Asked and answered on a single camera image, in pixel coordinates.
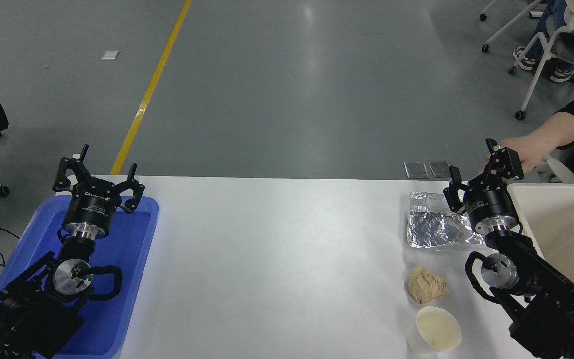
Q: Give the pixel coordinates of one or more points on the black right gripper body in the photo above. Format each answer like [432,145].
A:
[491,204]

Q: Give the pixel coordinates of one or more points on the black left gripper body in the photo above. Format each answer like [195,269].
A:
[90,207]

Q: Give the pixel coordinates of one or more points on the white paper cup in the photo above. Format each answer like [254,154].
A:
[436,329]

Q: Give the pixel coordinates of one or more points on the person's forearm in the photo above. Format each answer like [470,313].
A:
[558,132]

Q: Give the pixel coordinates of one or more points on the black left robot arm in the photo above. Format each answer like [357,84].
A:
[33,314]

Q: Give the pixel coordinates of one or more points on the person's hand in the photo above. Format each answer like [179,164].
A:
[528,149]

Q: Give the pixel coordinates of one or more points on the metal floor plate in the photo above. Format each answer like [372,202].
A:
[441,168]
[416,169]

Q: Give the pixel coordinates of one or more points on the crumpled foil tray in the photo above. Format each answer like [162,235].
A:
[431,224]

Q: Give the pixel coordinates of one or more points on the blue plastic tray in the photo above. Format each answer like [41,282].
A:
[127,259]

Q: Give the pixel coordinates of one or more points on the large pale bin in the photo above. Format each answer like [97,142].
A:
[571,224]

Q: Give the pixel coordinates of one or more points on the crumpled tan paper ball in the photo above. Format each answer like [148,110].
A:
[425,285]

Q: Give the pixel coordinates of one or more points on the white wheeled chair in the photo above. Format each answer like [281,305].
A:
[508,27]
[541,60]

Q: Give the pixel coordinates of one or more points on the white paper scrap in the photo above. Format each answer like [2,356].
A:
[110,55]

